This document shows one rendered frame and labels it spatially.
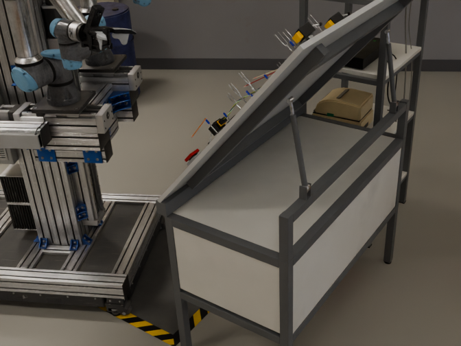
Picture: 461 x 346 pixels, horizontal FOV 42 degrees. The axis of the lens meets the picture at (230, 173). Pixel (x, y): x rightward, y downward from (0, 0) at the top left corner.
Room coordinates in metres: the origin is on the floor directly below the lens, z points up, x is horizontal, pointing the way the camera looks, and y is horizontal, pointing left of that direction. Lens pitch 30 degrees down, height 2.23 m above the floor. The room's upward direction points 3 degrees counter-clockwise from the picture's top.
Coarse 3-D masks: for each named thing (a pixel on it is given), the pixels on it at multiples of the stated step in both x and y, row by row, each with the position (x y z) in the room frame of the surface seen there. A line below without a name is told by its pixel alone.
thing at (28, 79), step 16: (16, 0) 2.41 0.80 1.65; (16, 16) 2.41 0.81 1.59; (16, 32) 2.41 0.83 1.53; (32, 32) 2.44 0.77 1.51; (16, 48) 2.42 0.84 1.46; (32, 48) 2.42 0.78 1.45; (16, 64) 2.41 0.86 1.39; (32, 64) 2.40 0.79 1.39; (48, 64) 2.47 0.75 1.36; (16, 80) 2.41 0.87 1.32; (32, 80) 2.38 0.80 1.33; (48, 80) 2.45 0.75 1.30
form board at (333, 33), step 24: (384, 0) 2.22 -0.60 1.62; (336, 24) 1.92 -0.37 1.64; (360, 24) 2.27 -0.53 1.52; (312, 48) 1.83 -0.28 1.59; (288, 72) 1.86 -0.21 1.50; (312, 72) 2.38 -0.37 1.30; (264, 96) 1.89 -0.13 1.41; (288, 96) 2.44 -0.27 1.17; (240, 120) 1.93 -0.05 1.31; (264, 120) 2.52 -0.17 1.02; (216, 144) 1.96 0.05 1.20; (192, 168) 2.00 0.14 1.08; (168, 192) 2.09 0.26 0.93
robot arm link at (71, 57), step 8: (64, 48) 2.26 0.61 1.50; (72, 48) 2.27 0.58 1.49; (80, 48) 2.30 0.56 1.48; (88, 48) 2.33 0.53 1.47; (64, 56) 2.26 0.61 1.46; (72, 56) 2.26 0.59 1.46; (80, 56) 2.29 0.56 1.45; (88, 56) 2.34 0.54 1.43; (64, 64) 2.27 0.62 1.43; (72, 64) 2.26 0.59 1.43; (80, 64) 2.29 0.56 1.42
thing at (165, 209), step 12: (300, 108) 3.02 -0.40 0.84; (288, 120) 2.91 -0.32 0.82; (276, 132) 2.82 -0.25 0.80; (252, 144) 2.63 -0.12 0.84; (240, 156) 2.55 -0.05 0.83; (228, 168) 2.47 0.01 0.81; (204, 180) 2.32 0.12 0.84; (180, 192) 2.19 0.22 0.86; (192, 192) 2.24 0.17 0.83; (156, 204) 2.13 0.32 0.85; (168, 204) 2.12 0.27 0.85; (180, 204) 2.18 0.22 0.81
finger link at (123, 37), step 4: (116, 28) 2.21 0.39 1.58; (120, 28) 2.21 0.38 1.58; (124, 28) 2.21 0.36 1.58; (116, 32) 2.19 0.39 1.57; (120, 32) 2.19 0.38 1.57; (124, 32) 2.19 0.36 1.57; (128, 32) 2.19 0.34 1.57; (132, 32) 2.19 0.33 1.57; (136, 32) 2.19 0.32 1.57; (116, 36) 2.20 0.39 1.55; (120, 36) 2.20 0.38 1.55; (124, 36) 2.20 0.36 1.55; (128, 36) 2.20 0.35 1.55; (120, 40) 2.20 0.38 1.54; (124, 40) 2.20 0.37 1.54; (124, 44) 2.20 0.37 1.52
